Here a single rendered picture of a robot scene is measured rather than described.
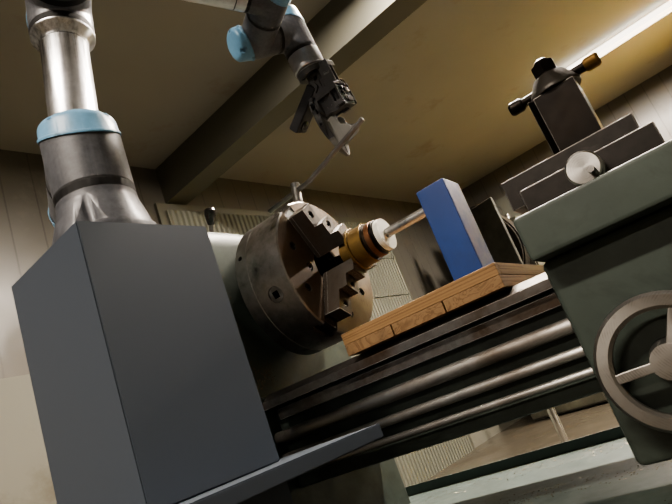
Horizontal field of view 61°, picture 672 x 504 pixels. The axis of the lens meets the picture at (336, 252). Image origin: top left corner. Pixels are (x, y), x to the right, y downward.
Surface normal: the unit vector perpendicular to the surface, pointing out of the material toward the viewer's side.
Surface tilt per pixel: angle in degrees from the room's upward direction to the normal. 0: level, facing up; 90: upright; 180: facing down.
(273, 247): 75
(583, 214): 90
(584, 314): 90
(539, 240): 90
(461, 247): 90
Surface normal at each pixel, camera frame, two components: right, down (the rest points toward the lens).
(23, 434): 0.71, -0.44
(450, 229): -0.56, -0.04
